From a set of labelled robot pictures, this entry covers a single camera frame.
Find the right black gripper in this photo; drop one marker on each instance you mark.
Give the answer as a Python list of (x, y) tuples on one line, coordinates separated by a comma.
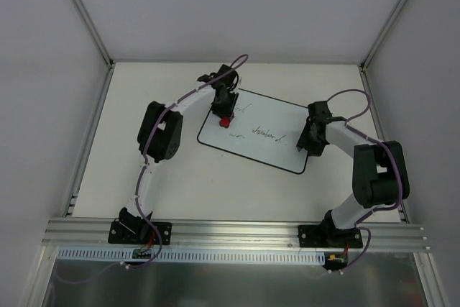
[(307, 140)]

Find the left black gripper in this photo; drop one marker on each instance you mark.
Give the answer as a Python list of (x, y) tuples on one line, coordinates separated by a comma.
[(223, 106)]

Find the red whiteboard eraser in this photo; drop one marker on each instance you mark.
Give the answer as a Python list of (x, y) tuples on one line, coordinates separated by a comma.
[(225, 122)]

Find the white whiteboard black frame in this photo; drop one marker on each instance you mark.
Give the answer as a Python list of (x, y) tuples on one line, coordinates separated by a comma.
[(264, 129)]

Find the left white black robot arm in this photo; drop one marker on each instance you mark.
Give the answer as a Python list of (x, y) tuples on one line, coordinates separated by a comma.
[(160, 135)]

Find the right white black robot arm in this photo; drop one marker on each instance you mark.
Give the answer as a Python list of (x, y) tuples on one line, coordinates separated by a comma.
[(379, 179)]

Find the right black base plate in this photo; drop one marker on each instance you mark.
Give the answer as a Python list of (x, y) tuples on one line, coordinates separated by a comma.
[(319, 236)]

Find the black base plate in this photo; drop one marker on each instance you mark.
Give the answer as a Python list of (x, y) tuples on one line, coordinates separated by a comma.
[(319, 236), (139, 232)]

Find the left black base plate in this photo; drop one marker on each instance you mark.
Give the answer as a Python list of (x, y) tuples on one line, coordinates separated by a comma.
[(139, 232)]

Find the left aluminium frame post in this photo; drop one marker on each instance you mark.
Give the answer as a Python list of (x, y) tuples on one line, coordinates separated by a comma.
[(84, 15)]

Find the aluminium frame post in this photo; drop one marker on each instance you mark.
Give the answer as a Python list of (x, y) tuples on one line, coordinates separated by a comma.
[(84, 15), (383, 33)]

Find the white slotted cable duct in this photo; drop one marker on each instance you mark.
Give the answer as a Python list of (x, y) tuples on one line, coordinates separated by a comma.
[(296, 257)]

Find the aluminium mounting rail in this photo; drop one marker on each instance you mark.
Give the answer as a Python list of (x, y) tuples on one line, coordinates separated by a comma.
[(270, 235)]

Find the right aluminium frame post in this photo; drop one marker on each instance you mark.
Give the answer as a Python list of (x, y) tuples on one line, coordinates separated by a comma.
[(383, 33)]

